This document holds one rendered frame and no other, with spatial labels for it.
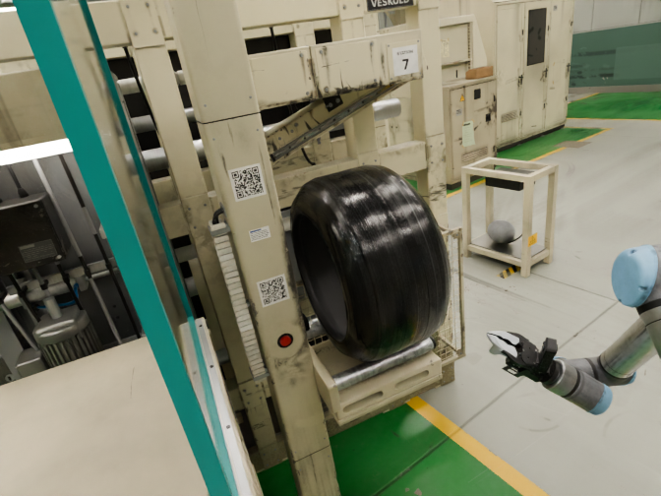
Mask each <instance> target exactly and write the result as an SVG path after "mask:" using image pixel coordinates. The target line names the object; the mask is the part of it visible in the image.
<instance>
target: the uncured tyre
mask: <svg viewBox="0 0 661 496"><path fill-rule="evenodd" d="M290 230H291V238H292V244H293V249H294V254H295V258H296V262H297V266H298V270H299V273H300V276H301V280H302V282H303V285H304V288H305V290H306V293H307V296H308V298H309V301H310V303H311V305H312V308H313V310H314V312H315V314H316V316H317V318H318V320H319V322H320V324H321V326H322V328H323V330H324V331H325V333H326V335H327V336H328V338H329V339H330V341H331V342H332V344H333V345H334V346H335V347H336V348H337V349H338V350H339V351H340V352H341V353H343V354H344V355H347V356H349V357H351V358H354V359H356V360H358V361H361V362H369V361H377V360H379V359H382V358H384V357H386V356H389V355H391V354H394V353H396V352H398V351H401V350H403V349H405V348H408V347H410V346H412V345H415V344H417V343H418V342H421V341H424V340H426V339H427V338H429V337H430V336H431V335H432V334H433V333H434V332H436V331H437V330H438V329H439V327H440V326H441V324H442V323H443V321H444V319H445V316H446V313H447V309H448V305H449V302H450V297H451V266H450V260H449V255H448V251H447V247H446V243H445V240H444V237H443V235H442V232H441V230H440V227H439V225H438V223H437V221H436V219H435V217H434V215H433V213H432V211H431V209H430V208H429V206H428V204H427V203H426V201H425V200H424V198H423V197H422V196H421V194H420V193H419V192H418V191H417V190H416V189H415V188H414V187H413V186H412V185H411V184H410V183H409V182H408V181H407V180H405V179H404V178H402V177H401V176H400V175H398V174H397V173H396V172H394V171H393V170H391V169H389V168H387V167H385V166H381V165H369V164H367V165H362V166H358V167H354V168H350V169H346V170H342V171H340V172H336V173H332V174H328V175H324V176H320V177H316V178H314V179H312V180H310V181H309V182H307V183H305V184H304V185H303V186H302V187H301V188H300V190H299V192H298V194H297V195H296V197H295V199H294V201H293V202H292V205H291V210H290Z"/></svg>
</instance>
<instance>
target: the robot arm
mask: <svg viewBox="0 0 661 496"><path fill-rule="evenodd" d="M611 281H612V287H613V290H614V293H615V295H616V297H617V299H618V300H619V301H620V302H622V304H623V305H625V306H628V307H630V308H634V307H635V309H636V311H637V313H638V315H639V318H638V319H637V320H636V321H635V322H634V323H633V324H632V325H631V326H630V327H629V328H628V329H627V330H626V331H625V332H624V333H623V334H622V335H621V336H620V337H619V338H618V339H617V340H615V341H614V342H613V343H612V344H611V345H610V346H609V347H608V348H607V349H606V350H604V351H603V352H602V353H601V354H600V355H599V356H594V357H586V358H577V359H569V360H566V359H565V358H563V357H560V356H555V355H556V354H557V351H558V345H557V340H555V339H551V338H547V337H546V339H545V341H543V344H542V348H541V351H540V352H539V349H538V348H537V347H536V345H535V344H533V343H532V342H530V341H529V339H527V338H525V337H524V336H522V335H521V334H518V333H513V332H503V331H492V332H488V333H487V335H486V336H487V338H488V339H489V341H490V342H491V343H492V346H491V348H490V349H489V352H490V353H492V354H494V355H496V354H501V355H503V356H505V357H506V365H507V366H505V367H503V368H502V369H503V370H505V371H507V372H509V373H510V374H512V375H513V376H515V377H517V378H518V377H521V376H525V377H527V378H529V379H530V380H532V381H534V382H536V383H537V382H541V384H542V386H543V387H544V388H545V389H547V390H549V391H550V392H552V393H554V394H556V395H558V396H560V397H561V398H563V399H565V400H567V401H569V402H570V403H573V404H575V405H576V406H578V407H580V408H582V409H584V410H585V411H586V412H588V413H591V414H593V415H599V414H602V413H604V412H605V411H606V410H607V409H608V407H609V406H610V405H611V403H612V399H613V393H612V391H611V389H610V388H609V387H612V386H625V385H628V384H631V383H632V382H634V380H635V377H636V370H637V369H638V368H640V367H641V366H642V365H644V364H645V363H646V362H647V361H649V360H650V359H651V358H653V357H654V356H655V355H656V354H658V356H659V358H660V360H661V244H654V245H649V244H645V245H641V246H639V247H633V248H629V249H626V250H624V251H623V252H621V253H620V254H619V255H618V257H617V258H616V260H615V262H614V264H613V269H612V274H611ZM512 368H513V369H512ZM509 369H510V370H512V371H514V372H516V373H515V374H513V373H511V372H510V371H508V370H509ZM514 369H515V370H517V371H515V370H514Z"/></svg>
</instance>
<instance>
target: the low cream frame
mask: <svg viewBox="0 0 661 496"><path fill-rule="evenodd" d="M494 164H495V165H503V166H512V167H520V168H528V169H537V171H529V170H521V169H513V168H505V167H500V168H498V169H495V170H494ZM483 166H486V169H485V168H481V167H483ZM470 174H473V175H480V176H485V185H486V233H484V234H482V235H480V236H478V237H476V238H474V239H472V240H471V214H470ZM558 174H559V165H558V164H554V163H544V162H534V161H525V160H515V159H506V158H496V157H487V158H484V159H482V160H479V161H476V162H474V163H471V164H469V165H466V166H464V167H462V168H461V189H462V225H463V257H466V258H469V257H471V251H473V252H476V253H479V254H482V255H485V256H488V257H491V258H495V259H498V260H501V261H504V262H507V263H510V264H513V265H516V266H519V267H521V274H520V275H521V276H522V277H525V278H527V277H529V276H530V267H531V266H532V265H534V264H536V263H537V262H539V261H541V260H542V259H544V261H543V262H544V263H548V264H550V263H551V262H552V260H553V246H554V231H555V217H556V203H557V188H558ZM547 175H549V177H548V194H547V211H546V227H545V244H544V246H543V245H539V244H535V243H537V232H535V233H533V234H532V215H533V193H534V184H535V181H536V180H538V179H540V178H542V177H545V176H547ZM494 187H497V188H503V189H509V190H514V191H521V190H523V218H522V234H521V235H520V236H519V237H517V238H514V236H515V229H514V227H513V225H512V224H511V223H510V222H508V221H506V220H503V219H497V220H494ZM521 236H522V240H520V239H519V238H520V237H521Z"/></svg>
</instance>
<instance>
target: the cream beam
mask: <svg viewBox="0 0 661 496"><path fill-rule="evenodd" d="M414 44H417V54H418V70H419V72H416V73H411V74H405V75H400V76H394V70H393V59H392V49H393V48H397V47H402V46H408V45H414ZM248 59H249V63H250V68H251V73H252V77H253V82H254V87H255V92H256V96H257V101H258V106H259V109H260V110H264V109H269V108H274V107H279V106H284V105H288V104H293V103H298V102H303V101H309V100H314V99H319V98H324V97H329V96H334V95H339V94H344V93H353V92H358V91H363V90H367V89H372V88H377V87H382V86H388V85H393V84H398V83H403V82H408V81H413V80H418V79H423V78H424V74H423V57H422V40H421V30H420V29H417V30H411V31H399V32H392V33H386V34H379V35H373V36H366V37H360V38H353V39H348V40H341V41H335V42H328V43H322V44H315V45H309V46H302V47H296V48H289V49H283V50H277V51H271V52H264V53H258V54H251V55H248Z"/></svg>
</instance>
